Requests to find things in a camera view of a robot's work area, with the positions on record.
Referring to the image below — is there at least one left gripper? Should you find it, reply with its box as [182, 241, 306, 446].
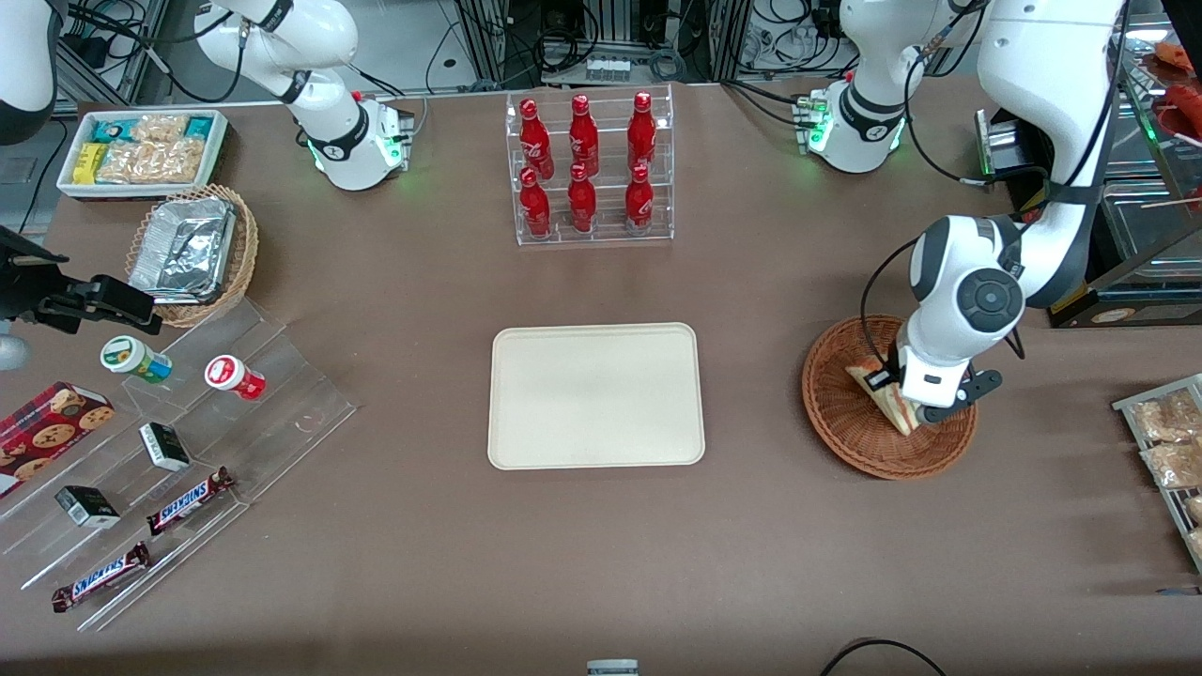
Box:
[865, 347, 1003, 424]

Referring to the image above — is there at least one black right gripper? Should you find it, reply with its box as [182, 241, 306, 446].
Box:
[0, 225, 163, 336]

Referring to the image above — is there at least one triangle sandwich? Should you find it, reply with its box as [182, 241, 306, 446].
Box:
[845, 357, 927, 438]

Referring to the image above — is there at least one brown wicker basket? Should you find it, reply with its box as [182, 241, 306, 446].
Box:
[801, 314, 979, 481]

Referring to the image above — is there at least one aluminium foil tray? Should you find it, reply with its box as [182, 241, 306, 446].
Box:
[129, 196, 237, 306]

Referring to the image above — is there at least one light wicker basket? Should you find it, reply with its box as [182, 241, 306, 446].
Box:
[125, 184, 259, 329]

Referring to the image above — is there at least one tray of packaged snacks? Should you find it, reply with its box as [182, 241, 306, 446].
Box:
[1113, 374, 1202, 574]

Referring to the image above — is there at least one steel tray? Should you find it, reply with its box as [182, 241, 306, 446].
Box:
[1113, 94, 1175, 179]

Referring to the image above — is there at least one beige plastic tray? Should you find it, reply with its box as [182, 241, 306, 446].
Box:
[487, 322, 706, 470]

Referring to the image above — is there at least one green lidded cup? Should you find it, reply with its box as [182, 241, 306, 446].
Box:
[100, 335, 174, 385]

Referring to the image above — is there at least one white plastic bin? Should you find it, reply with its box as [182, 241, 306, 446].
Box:
[56, 109, 229, 200]

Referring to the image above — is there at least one red tartan cookie box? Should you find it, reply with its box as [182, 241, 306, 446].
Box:
[0, 380, 116, 500]

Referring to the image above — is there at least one red lidded cup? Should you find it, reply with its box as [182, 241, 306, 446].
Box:
[205, 355, 267, 402]

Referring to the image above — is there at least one clear puffed snack bag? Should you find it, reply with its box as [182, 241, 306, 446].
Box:
[95, 139, 208, 185]
[131, 114, 190, 145]

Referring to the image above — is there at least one small dark green box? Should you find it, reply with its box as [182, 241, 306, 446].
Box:
[139, 422, 192, 472]
[54, 484, 122, 530]

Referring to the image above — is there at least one clear acrylic stepped display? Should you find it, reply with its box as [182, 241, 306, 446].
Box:
[0, 299, 360, 632]

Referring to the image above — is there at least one snickers chocolate bar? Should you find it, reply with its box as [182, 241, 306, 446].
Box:
[146, 467, 236, 537]
[51, 542, 152, 613]

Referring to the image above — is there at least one black hot food display case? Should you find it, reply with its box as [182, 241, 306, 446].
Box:
[977, 19, 1202, 330]

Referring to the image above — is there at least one clear fried snack bag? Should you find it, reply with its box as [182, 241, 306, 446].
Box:
[1132, 392, 1202, 443]
[1141, 441, 1202, 490]

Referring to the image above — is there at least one red cola bottle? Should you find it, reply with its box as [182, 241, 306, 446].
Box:
[568, 94, 600, 177]
[624, 164, 655, 234]
[567, 163, 598, 234]
[519, 167, 553, 238]
[518, 98, 556, 181]
[626, 91, 657, 174]

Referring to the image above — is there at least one clear acrylic bottle rack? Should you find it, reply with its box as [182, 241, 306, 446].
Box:
[504, 83, 675, 248]

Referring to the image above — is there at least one black table cable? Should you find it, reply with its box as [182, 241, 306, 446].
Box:
[820, 638, 949, 676]

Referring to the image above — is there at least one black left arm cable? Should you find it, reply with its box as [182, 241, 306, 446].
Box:
[862, 0, 1026, 372]

